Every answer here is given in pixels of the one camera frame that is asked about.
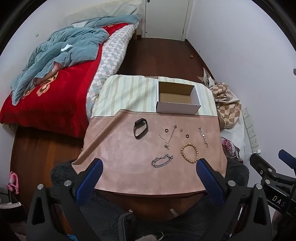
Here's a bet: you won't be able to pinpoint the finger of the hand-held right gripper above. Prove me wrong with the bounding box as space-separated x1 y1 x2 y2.
278 149 296 170
250 153 276 180

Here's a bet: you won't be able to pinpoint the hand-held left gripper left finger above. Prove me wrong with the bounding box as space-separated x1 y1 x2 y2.
26 158 104 241

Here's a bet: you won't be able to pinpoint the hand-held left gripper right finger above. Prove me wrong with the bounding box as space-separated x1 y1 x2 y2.
196 158 273 241

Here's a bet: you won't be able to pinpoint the wooden bead bracelet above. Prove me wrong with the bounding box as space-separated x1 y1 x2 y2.
181 143 199 163

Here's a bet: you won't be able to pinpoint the silver chain bracelet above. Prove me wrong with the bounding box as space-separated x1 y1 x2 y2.
151 154 174 167

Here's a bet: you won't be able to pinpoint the thin silver bracelet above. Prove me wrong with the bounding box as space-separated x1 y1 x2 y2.
198 127 210 148

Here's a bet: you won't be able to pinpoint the silver pendant necklace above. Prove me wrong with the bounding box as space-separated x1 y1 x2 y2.
159 125 178 150

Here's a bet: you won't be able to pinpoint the black wristband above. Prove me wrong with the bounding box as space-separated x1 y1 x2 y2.
134 118 148 139

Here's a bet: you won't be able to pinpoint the white cardboard box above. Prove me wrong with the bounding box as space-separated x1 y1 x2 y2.
156 81 201 115

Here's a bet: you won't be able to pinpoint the white bag with red print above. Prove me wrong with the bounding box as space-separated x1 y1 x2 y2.
220 126 245 159

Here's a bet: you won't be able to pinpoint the striped and pink table cloth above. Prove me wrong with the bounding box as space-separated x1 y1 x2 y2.
72 75 228 197

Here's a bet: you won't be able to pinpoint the dark fuzzy cloth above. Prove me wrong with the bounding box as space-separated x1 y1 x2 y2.
51 159 250 241

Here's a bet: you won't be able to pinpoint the brown checkered cloth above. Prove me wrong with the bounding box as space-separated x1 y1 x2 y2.
209 82 242 128

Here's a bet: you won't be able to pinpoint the pink plastic object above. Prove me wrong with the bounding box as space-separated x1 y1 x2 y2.
7 171 20 194

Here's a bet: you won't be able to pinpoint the bed with red blanket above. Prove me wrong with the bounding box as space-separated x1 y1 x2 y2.
0 23 130 139

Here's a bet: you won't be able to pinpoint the torn cardboard pieces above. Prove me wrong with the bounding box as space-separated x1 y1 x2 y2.
197 68 216 87

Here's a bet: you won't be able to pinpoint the checkered bed sheet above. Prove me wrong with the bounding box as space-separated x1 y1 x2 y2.
86 23 136 121

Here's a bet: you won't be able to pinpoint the teal blanket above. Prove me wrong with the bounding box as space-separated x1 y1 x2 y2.
10 14 139 105

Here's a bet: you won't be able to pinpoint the white door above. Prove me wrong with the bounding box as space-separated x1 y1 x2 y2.
144 0 193 42

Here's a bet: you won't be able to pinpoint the white charger with cable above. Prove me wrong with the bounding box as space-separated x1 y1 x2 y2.
238 149 262 157

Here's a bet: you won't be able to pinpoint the wall power sockets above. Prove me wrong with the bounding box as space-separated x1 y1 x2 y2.
242 107 260 150

